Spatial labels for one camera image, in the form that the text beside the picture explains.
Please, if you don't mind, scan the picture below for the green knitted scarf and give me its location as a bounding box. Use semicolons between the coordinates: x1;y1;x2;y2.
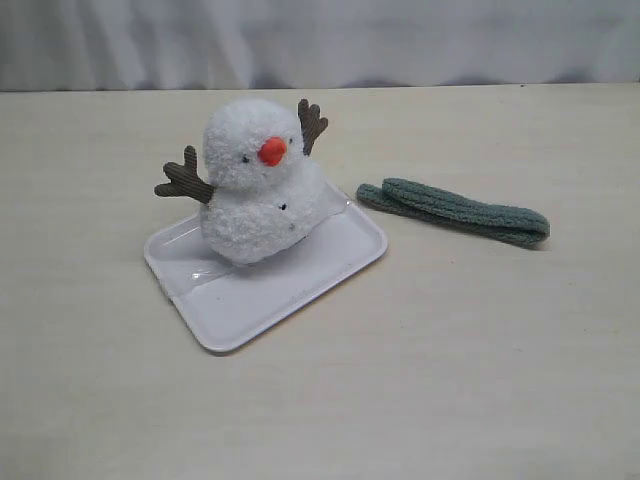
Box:
356;178;550;248

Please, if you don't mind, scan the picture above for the white plush snowman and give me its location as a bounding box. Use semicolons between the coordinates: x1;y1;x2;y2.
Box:
154;98;332;265

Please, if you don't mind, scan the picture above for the white plastic tray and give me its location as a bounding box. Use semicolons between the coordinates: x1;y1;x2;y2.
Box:
144;200;388;354

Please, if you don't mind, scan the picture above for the white backdrop curtain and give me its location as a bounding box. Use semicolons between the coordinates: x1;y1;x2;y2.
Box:
1;1;639;92

